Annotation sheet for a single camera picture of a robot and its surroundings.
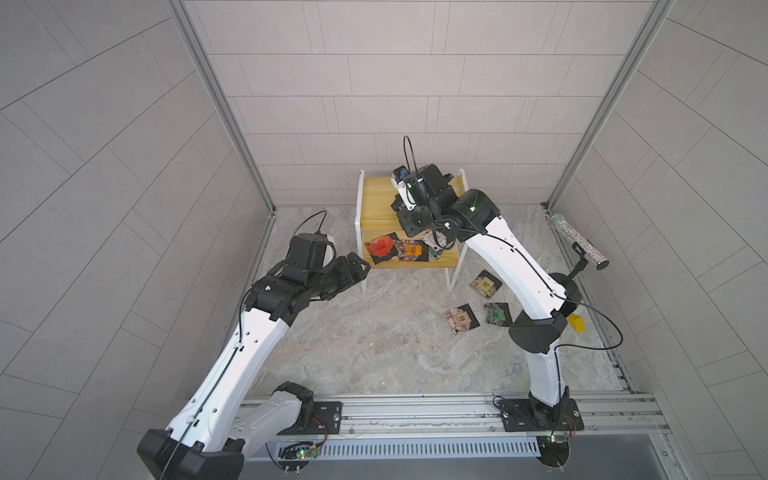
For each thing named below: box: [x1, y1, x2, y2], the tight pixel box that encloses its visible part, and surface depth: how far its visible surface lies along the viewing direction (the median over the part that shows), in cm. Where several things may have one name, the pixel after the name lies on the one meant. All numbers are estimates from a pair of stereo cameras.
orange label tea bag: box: [394, 239, 429, 262], surface depth 86 cm
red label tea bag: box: [364, 232, 400, 265], surface depth 87 cm
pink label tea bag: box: [444, 303, 481, 334], surface depth 89 cm
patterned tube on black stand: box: [549, 214, 610, 311], surface depth 82 cm
